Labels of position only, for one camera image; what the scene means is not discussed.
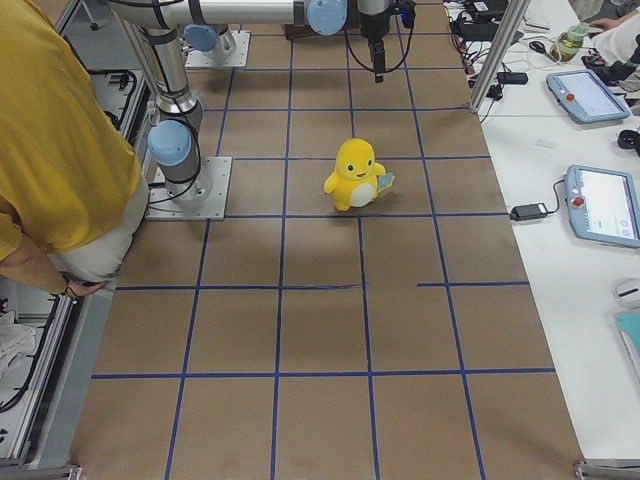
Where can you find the metal corner bracket right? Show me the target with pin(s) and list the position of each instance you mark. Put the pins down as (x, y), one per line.
(610, 469)

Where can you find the person's hand on rail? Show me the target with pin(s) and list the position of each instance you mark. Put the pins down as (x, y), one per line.
(76, 289)

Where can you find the person in yellow shirt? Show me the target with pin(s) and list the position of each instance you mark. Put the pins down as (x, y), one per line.
(72, 191)

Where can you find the teal notebook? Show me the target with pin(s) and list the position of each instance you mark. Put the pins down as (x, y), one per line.
(628, 327)

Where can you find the black round object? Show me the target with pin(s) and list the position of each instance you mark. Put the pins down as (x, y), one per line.
(629, 139)

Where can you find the black power adapter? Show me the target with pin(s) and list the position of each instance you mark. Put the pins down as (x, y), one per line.
(528, 212)

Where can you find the second person's hand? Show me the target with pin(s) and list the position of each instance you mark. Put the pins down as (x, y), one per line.
(604, 24)

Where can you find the upper teach pendant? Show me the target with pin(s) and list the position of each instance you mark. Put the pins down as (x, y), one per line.
(585, 97)

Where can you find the small black box device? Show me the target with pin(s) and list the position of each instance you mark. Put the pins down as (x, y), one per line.
(512, 78)

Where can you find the lower teach pendant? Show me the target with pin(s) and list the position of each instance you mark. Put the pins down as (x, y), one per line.
(602, 205)

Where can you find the black scissors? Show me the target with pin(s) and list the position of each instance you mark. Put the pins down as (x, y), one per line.
(537, 47)

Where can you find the metal corner bracket left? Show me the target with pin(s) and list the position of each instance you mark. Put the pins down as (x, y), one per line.
(68, 472)

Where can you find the teach pendant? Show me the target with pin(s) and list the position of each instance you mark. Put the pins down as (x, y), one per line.
(585, 97)
(602, 205)

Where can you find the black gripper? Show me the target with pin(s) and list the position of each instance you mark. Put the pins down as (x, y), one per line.
(372, 28)

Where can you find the metal corner bracket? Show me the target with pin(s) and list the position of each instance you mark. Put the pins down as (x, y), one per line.
(610, 469)
(68, 472)

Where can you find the aluminium frame post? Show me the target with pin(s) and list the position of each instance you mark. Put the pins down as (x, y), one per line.
(502, 41)

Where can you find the white crumpled cloth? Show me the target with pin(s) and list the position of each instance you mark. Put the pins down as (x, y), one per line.
(17, 341)

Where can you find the brown paper table cover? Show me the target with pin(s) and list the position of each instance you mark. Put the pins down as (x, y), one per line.
(399, 340)

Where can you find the yellow plush toy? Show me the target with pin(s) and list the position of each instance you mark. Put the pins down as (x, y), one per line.
(357, 178)

